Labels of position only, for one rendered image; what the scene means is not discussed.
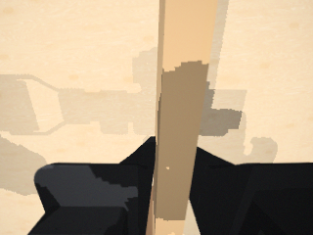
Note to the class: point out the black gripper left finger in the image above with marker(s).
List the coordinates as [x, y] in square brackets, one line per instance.
[127, 184]

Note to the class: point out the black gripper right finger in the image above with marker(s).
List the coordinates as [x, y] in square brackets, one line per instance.
[221, 191]

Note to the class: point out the long tan wooden rail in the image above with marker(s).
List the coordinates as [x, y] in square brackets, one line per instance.
[185, 31]

